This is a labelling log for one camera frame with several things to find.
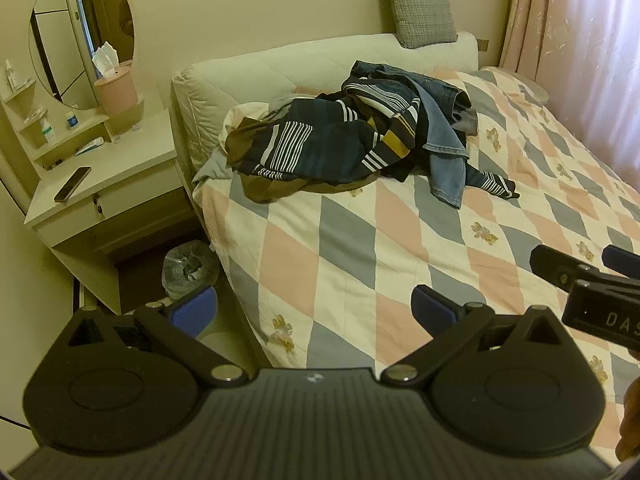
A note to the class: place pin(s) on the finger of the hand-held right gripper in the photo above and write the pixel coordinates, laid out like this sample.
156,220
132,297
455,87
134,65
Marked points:
622,260
555,265

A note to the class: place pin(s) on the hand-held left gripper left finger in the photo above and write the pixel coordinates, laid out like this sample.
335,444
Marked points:
192,310

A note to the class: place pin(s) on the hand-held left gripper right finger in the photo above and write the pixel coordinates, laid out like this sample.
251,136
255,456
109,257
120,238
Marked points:
432,310

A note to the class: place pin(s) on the navy striped shirt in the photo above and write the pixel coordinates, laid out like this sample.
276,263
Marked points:
330,145

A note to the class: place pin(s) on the person's right forearm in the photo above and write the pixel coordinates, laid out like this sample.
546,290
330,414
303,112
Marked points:
632,420

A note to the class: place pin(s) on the trash bin with plastic bag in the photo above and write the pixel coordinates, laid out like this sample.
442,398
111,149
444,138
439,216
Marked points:
187,265

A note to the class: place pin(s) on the brown garment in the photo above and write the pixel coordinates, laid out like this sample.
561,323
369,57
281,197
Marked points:
265,191

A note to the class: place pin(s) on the grey cloth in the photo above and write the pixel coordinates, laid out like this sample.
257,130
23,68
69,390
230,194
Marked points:
212,169

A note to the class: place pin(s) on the cream dressing table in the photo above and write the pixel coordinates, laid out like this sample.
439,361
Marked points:
135,160

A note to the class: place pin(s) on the blue denim jeans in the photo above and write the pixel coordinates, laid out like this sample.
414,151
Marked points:
445,135

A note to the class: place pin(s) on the smartphone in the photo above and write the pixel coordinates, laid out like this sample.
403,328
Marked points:
72,184

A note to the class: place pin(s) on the white cream tube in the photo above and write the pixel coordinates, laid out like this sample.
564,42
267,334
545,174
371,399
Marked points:
90,146

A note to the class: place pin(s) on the small bottle blue label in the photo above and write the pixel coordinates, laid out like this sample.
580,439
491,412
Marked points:
72,121

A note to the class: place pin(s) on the pink curtain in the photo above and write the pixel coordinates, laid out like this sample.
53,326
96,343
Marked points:
575,35

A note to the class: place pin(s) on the pink tissue box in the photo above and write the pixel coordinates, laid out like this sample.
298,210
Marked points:
117,92

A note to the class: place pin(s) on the white bottle teal label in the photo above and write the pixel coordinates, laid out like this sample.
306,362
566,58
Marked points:
47,130

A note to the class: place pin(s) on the cream padded headboard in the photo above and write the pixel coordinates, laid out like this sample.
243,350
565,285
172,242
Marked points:
280,75

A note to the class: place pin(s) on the white tissue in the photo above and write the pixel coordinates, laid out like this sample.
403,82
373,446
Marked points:
104,60

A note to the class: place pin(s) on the grey plaid pillow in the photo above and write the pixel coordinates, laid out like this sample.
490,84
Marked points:
420,5

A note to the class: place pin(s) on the white pump bottle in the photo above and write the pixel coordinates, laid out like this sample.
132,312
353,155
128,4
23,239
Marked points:
12,76

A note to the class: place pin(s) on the oval mirror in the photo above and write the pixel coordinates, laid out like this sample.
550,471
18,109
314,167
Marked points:
65,35

